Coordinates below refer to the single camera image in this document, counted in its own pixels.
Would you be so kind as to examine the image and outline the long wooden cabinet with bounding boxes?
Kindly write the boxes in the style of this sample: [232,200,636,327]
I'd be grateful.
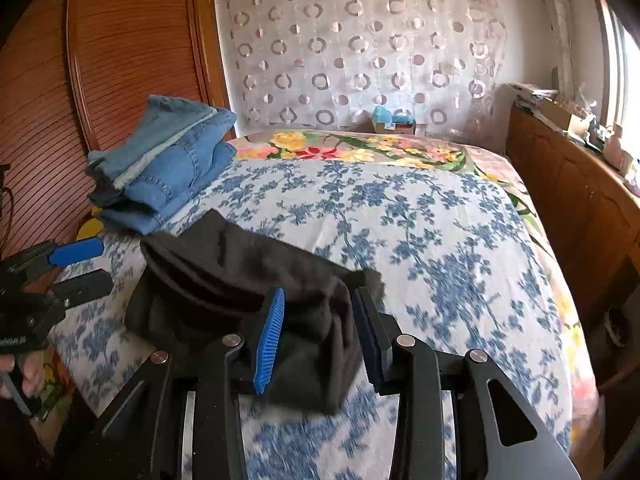
[506,105,640,386]

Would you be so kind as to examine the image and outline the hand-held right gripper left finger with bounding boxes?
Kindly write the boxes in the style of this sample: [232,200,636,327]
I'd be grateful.
[97,287,286,480]

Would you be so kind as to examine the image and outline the open cardboard box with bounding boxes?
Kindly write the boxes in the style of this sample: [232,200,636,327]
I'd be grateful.
[539,95,597,133]

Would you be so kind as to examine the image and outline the small cardboard box with blue cloth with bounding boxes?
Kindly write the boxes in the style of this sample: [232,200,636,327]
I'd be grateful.
[370,106,417,136]

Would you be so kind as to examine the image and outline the stack of papers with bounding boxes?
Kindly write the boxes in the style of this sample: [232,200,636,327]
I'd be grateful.
[510,82,560,111]

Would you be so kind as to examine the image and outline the faded light blue folded jeans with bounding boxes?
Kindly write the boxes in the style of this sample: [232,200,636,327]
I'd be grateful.
[86,94,218,183]

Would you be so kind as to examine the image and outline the wooden slatted wardrobe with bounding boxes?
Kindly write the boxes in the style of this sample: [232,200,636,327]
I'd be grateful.
[0,0,237,263]

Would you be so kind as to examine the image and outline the pale window curtain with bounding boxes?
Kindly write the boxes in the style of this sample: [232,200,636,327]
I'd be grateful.
[530,0,576,88]

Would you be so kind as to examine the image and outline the black pants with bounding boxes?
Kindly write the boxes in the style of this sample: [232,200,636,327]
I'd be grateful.
[124,209,386,416]

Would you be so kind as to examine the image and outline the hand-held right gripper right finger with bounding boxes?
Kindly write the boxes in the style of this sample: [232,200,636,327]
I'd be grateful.
[350,287,581,480]

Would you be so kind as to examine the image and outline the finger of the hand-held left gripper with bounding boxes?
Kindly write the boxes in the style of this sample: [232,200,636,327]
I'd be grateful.
[52,271,115,307]
[49,238,105,268]

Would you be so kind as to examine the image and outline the person's left hand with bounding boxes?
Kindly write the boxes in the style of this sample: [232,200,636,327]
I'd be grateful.
[0,350,48,401]

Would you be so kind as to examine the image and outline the window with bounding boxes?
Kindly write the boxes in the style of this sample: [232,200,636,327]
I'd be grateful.
[595,0,640,161]

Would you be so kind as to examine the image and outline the dark blue folded jeans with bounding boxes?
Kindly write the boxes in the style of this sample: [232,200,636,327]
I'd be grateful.
[89,142,237,237]

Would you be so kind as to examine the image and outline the yellow plush toy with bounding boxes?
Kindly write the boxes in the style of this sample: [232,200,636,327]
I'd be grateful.
[76,216,107,242]

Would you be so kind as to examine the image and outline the blue denim folded jeans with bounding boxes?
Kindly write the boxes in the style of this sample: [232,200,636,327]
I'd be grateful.
[112,110,238,213]

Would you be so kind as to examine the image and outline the colourful flowered blanket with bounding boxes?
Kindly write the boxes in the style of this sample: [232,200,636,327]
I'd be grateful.
[232,127,601,453]

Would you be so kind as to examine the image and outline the ring patterned wall cloth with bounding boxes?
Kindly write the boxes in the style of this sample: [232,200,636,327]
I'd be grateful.
[220,0,508,133]

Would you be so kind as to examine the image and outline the blue floral bedsheet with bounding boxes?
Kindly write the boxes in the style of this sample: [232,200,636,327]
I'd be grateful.
[52,157,581,480]

